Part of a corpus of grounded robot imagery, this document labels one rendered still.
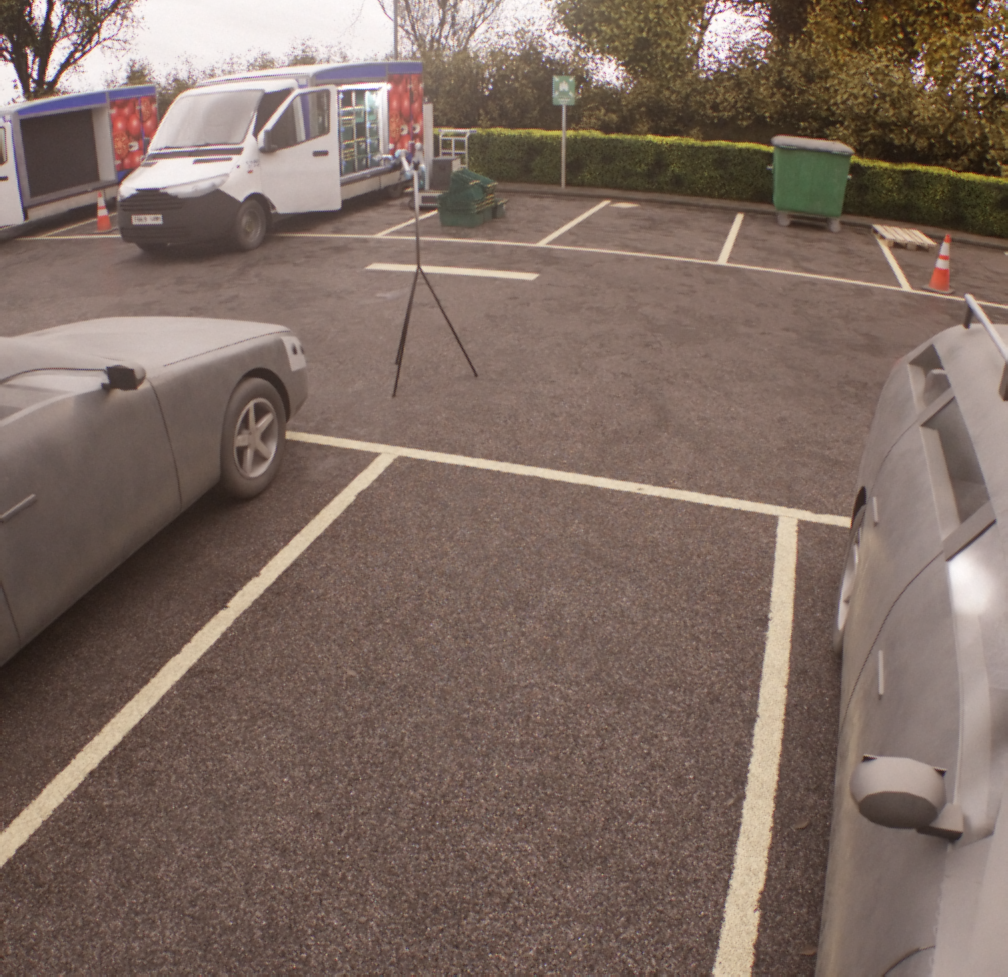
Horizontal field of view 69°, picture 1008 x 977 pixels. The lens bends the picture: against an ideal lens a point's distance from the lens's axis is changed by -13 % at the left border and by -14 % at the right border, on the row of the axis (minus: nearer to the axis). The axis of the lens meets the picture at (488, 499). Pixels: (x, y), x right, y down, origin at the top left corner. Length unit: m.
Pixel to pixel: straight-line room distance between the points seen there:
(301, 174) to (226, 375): 7.38
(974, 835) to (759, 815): 1.38
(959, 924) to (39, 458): 3.21
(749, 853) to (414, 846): 1.07
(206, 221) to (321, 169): 1.69
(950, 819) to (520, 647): 2.23
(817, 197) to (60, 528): 12.17
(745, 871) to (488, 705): 1.16
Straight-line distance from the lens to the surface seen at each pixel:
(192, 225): 10.98
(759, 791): 3.00
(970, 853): 1.63
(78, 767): 3.27
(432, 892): 2.64
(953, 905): 1.59
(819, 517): 4.65
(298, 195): 11.53
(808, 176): 13.69
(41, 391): 3.54
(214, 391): 4.22
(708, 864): 2.76
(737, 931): 2.63
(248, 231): 11.51
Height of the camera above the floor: 2.17
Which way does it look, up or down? 29 degrees down
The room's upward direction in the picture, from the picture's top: straight up
